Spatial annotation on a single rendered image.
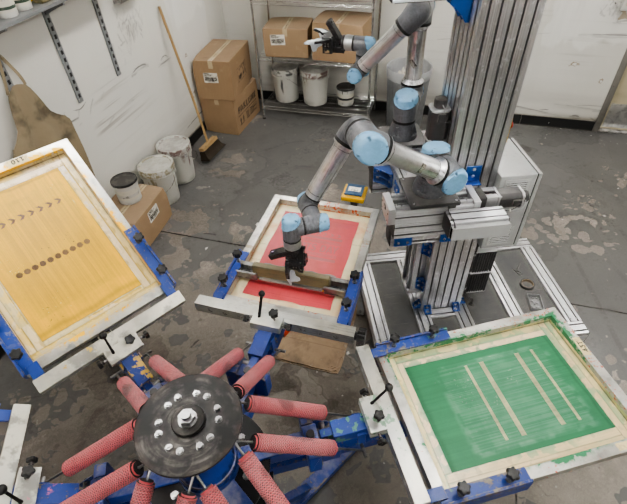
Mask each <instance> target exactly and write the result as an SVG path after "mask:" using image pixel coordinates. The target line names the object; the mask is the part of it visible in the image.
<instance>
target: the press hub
mask: <svg viewBox="0 0 627 504"><path fill-rule="evenodd" d="M254 433H261V434H264V433H263V431H262V430H261V428H260V427H259V426H258V425H257V423H256V422H255V421H253V420H252V419H251V418H250V417H248V416H247V415H245V414H243V409H242V404H241V401H240V398H239V396H238V394H237V393H236V391H235V390H234V388H233V387H232V386H231V385H230V384H228V383H227V382H226V381H224V380H223V379H221V378H218V377H216V376H213V375H208V374H191V375H186V376H182V377H179V378H176V379H174V380H172V381H170V382H168V383H166V384H165V385H163V386H162V387H160V388H159V389H158V390H157V391H155V392H154V393H153V394H152V395H151V396H150V397H149V399H148V400H147V401H146V402H145V404H144V405H143V407H142V408H141V410H140V412H139V414H138V416H137V419H136V422H135V426H134V432H133V442H134V448H135V451H136V454H137V456H138V458H139V459H140V461H141V462H142V463H143V465H144V466H145V467H146V468H147V469H149V470H150V471H151V472H153V473H155V474H157V475H159V476H162V477H166V478H172V479H179V481H180V482H178V483H175V484H171V485H167V486H163V487H159V488H155V489H154V491H153V494H152V498H151V504H176V501H177V497H178V494H179V493H181V492H182V491H188V488H189V484H190V480H191V477H193V476H196V475H199V477H200V478H201V480H202V481H203V482H204V484H205V485H206V487H207V486H209V485H210V484H216V486H217V487H218V488H219V490H220V491H222V490H223V489H224V488H226V487H227V486H228V485H229V484H230V483H231V481H232V480H233V479H234V480H235V481H236V482H237V484H238V485H239V486H240V487H241V489H242V490H243V491H244V492H245V494H246V495H247V496H248V497H249V499H250V500H251V501H252V502H253V504H266V503H265V501H264V500H263V498H262V497H261V496H260V494H259V493H258V491H257V490H256V489H255V487H254V486H253V484H252V483H251V482H250V480H249V479H248V477H247V476H246V475H245V473H244V472H243V470H242V469H241V468H240V467H239V465H238V462H239V461H238V459H239V453H238V449H237V448H236V447H235V443H236V441H237V440H249V441H250V438H251V436H252V435H253V434H254ZM260 462H261V464H262V465H263V466H264V468H265V469H266V471H267V472H268V473H269V475H270V476H271V477H272V479H273V480H274V472H273V471H272V472H270V464H271V460H270V459H266V460H262V461H260ZM203 490H204V488H203V487H202V485H201V484H200V483H199V481H198V480H197V478H196V477H194V481H193V485H192V488H191V492H193V493H195V494H196V495H197V496H201V495H200V493H201V492H202V491H203Z"/></svg>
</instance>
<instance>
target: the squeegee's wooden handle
mask: <svg viewBox="0 0 627 504"><path fill-rule="evenodd" d="M252 270H253V273H257V277H258V278H259V277H265V278H270V279H275V280H280V281H285V282H288V281H287V279H286V276H285V267H282V266H276V265H271V264H265V263H260V262H254V263H253V264H252ZM294 271H295V275H296V276H297V277H299V278H300V281H298V282H292V283H296V284H301V285H306V286H311V287H317V288H322V290H324V288H323V287H324V286H326V287H330V286H331V282H330V275H325V274H320V273H314V272H309V271H303V273H300V272H298V271H296V270H294Z"/></svg>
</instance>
